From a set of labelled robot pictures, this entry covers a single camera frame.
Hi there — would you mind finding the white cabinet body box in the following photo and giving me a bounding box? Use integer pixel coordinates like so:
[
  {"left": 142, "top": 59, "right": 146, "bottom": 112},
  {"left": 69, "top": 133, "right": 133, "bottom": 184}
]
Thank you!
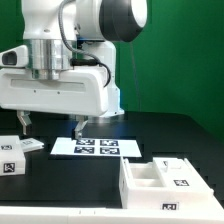
[{"left": 119, "top": 158, "right": 214, "bottom": 210}]

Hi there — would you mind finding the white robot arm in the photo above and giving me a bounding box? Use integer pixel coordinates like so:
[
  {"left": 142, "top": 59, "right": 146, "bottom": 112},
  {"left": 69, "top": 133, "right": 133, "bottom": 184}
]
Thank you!
[{"left": 0, "top": 0, "right": 147, "bottom": 139}]

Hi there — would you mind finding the white marker sheet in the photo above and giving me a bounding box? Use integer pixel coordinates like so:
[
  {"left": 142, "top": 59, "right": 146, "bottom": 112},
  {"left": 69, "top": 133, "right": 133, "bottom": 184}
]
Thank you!
[{"left": 51, "top": 137, "right": 141, "bottom": 157}]

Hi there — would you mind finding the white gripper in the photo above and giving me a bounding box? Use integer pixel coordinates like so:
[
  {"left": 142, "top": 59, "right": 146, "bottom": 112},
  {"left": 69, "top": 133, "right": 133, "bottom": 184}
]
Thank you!
[{"left": 0, "top": 66, "right": 109, "bottom": 139}]

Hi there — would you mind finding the small white panel piece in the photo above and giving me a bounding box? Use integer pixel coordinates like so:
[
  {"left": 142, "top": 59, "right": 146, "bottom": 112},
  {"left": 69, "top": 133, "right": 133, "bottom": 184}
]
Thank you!
[{"left": 20, "top": 138, "right": 44, "bottom": 153}]

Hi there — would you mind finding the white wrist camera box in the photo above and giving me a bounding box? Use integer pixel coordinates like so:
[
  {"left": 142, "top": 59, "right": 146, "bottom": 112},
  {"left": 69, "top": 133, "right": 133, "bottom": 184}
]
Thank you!
[{"left": 0, "top": 45, "right": 29, "bottom": 68}]

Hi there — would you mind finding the white L-shaped fence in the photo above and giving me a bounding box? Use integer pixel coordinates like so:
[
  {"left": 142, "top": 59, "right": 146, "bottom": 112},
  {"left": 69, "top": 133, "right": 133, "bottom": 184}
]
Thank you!
[{"left": 0, "top": 199, "right": 224, "bottom": 224}]

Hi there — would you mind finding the white door panel with knob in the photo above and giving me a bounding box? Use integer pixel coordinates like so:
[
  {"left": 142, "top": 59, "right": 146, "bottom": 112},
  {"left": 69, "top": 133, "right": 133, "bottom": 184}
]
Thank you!
[{"left": 153, "top": 157, "right": 214, "bottom": 197}]

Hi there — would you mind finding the white cabinet top block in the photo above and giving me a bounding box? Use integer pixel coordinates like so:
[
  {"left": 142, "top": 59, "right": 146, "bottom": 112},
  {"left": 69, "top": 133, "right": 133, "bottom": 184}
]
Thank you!
[{"left": 0, "top": 135, "right": 26, "bottom": 176}]

